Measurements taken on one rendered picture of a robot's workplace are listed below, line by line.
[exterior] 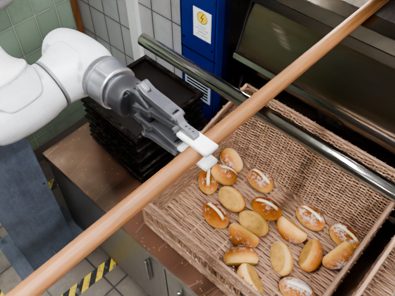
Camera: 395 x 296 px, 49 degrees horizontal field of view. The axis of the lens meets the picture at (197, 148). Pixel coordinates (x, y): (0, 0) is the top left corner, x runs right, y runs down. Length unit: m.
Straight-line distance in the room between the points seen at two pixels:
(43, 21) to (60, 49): 1.11
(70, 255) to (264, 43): 0.86
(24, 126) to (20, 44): 1.15
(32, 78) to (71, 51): 0.09
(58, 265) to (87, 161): 0.94
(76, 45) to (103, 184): 0.69
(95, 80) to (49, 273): 0.37
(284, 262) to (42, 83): 0.79
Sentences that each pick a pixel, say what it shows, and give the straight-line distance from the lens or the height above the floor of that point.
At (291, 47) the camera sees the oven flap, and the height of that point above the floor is 1.03.
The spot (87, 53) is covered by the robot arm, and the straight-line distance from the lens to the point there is 0.86.
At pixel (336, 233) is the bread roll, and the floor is 0.63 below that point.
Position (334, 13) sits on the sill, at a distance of 1.12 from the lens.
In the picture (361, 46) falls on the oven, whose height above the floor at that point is 1.13.
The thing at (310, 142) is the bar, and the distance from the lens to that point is 0.80.
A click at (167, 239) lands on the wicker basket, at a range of 1.31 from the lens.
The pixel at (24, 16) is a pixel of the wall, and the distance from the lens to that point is 1.93.
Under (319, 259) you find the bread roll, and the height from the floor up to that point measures 0.64.
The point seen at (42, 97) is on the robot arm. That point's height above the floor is 1.21.
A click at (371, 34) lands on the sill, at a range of 1.09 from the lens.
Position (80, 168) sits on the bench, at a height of 0.58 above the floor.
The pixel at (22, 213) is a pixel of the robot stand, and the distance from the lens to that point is 1.68.
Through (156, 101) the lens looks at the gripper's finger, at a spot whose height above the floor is 1.25.
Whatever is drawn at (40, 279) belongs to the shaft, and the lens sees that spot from 0.63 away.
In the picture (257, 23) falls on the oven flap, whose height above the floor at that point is 1.04.
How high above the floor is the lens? 1.76
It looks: 50 degrees down
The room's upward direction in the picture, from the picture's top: straight up
